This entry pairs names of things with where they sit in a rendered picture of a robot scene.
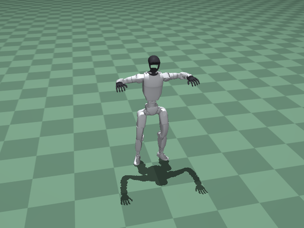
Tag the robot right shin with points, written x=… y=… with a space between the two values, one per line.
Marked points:
x=138 y=145

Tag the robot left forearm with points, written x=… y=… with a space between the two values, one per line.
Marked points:
x=185 y=75

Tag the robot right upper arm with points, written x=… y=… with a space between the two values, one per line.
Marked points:
x=136 y=78

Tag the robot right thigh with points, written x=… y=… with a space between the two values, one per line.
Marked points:
x=140 y=124

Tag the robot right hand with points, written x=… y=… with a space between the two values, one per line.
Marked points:
x=120 y=85

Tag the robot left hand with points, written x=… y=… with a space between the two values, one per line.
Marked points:
x=192 y=79

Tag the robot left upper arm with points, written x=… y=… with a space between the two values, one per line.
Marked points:
x=168 y=76

